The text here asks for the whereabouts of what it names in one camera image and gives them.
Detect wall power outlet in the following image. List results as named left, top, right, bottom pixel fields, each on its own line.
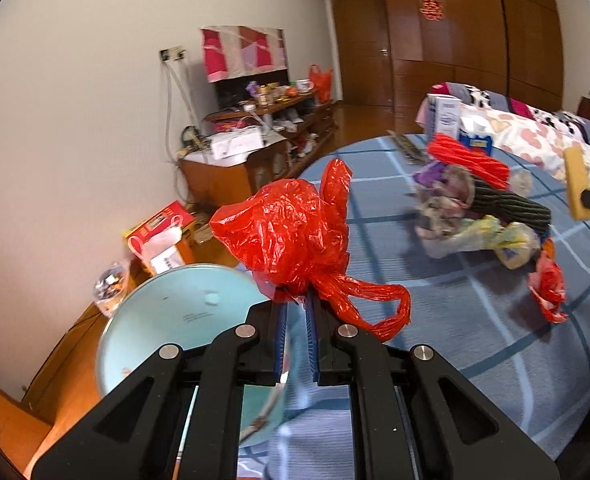
left=159, top=46, right=185, bottom=62

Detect red yarn bundle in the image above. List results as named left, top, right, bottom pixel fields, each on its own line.
left=426, top=133, right=510, bottom=190

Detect dark patterned flat packet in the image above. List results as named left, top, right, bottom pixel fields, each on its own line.
left=387, top=130, right=429, bottom=165

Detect yellow sponge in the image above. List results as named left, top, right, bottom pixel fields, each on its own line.
left=563, top=146, right=590, bottom=221

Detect red foil snack wrapper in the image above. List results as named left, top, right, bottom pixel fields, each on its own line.
left=527, top=252, right=568, bottom=324

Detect red double happiness decal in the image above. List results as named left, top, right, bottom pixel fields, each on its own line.
left=419, top=0, right=444, bottom=21

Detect heart pattern quilt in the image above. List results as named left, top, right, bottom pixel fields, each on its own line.
left=429, top=82, right=590, bottom=182

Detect red plastic bag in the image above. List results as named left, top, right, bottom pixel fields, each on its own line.
left=209, top=158, right=411, bottom=342

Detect red cardboard box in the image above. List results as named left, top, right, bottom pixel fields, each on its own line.
left=124, top=200, right=195, bottom=258

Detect yellow white plastic bag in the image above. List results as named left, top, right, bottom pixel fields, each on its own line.
left=415, top=214, right=540, bottom=270

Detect wooden wardrobe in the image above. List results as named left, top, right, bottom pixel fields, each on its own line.
left=306, top=0, right=566, bottom=134

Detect light blue trash bin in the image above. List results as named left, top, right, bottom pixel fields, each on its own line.
left=95, top=263, right=292, bottom=449

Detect white box on cabinet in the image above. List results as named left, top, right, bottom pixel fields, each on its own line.
left=210, top=126, right=263, bottom=160

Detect wooden tv cabinet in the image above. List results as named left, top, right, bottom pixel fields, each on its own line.
left=179, top=93, right=337, bottom=207

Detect blue tissue box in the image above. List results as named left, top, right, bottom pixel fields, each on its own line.
left=458, top=129, right=494, bottom=156

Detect white orange paper bag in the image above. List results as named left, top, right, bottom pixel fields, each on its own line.
left=127, top=226, right=195, bottom=276

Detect white tall carton box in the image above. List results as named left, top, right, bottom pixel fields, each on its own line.
left=424, top=93, right=461, bottom=140

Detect cloth covered television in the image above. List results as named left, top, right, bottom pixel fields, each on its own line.
left=201, top=25, right=289, bottom=108

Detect wooden door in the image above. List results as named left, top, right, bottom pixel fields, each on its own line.
left=331, top=0, right=393, bottom=110

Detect black striped yarn bundle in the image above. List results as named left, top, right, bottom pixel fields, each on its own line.
left=470, top=177, right=551, bottom=236

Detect clear bag of wrappers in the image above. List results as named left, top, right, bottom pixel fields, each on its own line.
left=92, top=262, right=130, bottom=318

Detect white mug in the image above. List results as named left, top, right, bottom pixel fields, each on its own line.
left=296, top=79, right=315, bottom=93

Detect orange bag on cabinet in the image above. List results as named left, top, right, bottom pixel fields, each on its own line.
left=308, top=64, right=333, bottom=104

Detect white cables on wall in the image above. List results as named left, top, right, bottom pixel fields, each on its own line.
left=161, top=58, right=202, bottom=166

